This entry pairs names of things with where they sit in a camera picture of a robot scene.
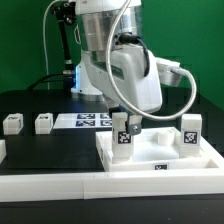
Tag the white sheet with tags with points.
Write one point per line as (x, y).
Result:
(82, 120)

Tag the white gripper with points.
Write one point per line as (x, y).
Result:
(128, 67)

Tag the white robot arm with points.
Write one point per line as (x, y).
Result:
(102, 27)

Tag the white left fence block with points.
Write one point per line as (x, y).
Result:
(2, 150)

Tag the white square tabletop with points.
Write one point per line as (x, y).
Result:
(157, 149)

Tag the white front fence bar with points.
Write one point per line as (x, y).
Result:
(16, 188)

